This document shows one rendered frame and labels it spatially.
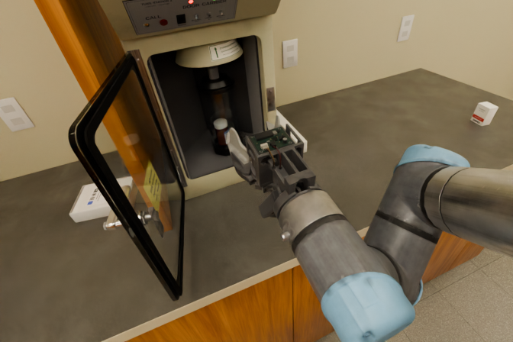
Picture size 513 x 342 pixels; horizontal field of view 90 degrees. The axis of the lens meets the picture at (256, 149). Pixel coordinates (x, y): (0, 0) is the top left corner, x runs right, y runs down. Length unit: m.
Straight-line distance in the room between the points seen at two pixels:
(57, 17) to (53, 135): 0.75
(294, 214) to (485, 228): 0.17
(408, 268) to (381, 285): 0.10
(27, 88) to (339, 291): 1.08
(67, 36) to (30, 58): 0.59
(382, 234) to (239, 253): 0.40
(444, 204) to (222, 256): 0.50
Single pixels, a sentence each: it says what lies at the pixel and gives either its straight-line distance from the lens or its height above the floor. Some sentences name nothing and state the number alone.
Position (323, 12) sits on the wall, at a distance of 1.24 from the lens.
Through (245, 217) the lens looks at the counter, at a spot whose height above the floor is 0.94.
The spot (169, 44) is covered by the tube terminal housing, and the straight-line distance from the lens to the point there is 0.60.
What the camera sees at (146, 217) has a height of 1.20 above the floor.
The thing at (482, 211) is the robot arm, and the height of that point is 1.33.
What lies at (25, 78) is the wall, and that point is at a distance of 1.13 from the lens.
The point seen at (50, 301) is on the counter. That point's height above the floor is 0.94.
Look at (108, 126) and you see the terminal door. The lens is 0.40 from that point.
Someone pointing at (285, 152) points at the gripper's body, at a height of 1.30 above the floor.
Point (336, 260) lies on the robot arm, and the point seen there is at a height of 1.27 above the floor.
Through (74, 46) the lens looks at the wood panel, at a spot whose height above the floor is 1.43.
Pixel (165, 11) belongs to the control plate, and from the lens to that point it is 0.52.
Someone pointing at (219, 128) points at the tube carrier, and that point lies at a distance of 0.77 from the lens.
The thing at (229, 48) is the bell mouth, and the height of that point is 1.34.
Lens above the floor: 1.52
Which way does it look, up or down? 37 degrees down
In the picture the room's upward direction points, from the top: 7 degrees counter-clockwise
